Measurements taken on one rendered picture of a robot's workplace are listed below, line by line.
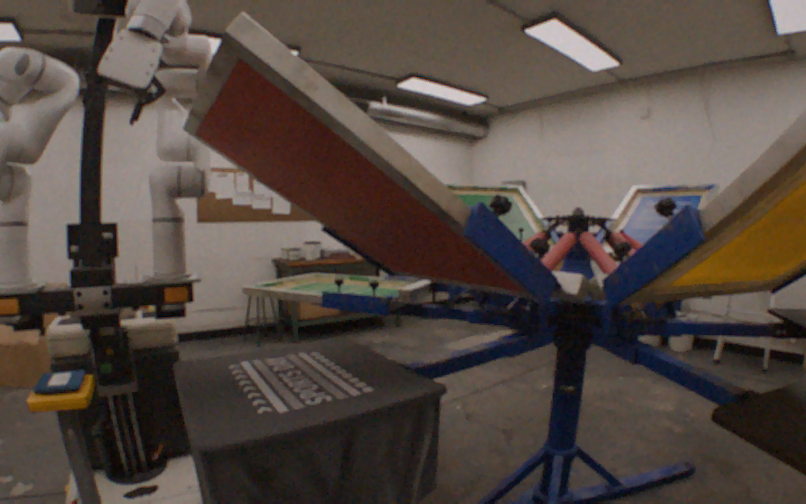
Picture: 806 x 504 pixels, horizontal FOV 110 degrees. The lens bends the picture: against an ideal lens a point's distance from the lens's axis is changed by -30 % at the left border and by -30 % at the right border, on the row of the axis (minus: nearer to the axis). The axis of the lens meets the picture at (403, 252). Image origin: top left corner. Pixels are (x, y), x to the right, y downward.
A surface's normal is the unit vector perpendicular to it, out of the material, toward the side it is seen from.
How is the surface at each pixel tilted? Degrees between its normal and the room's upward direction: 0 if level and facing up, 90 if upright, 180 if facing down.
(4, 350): 90
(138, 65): 93
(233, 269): 90
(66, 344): 90
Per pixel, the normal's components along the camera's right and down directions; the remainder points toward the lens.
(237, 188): 0.59, 0.00
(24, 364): 0.36, 0.07
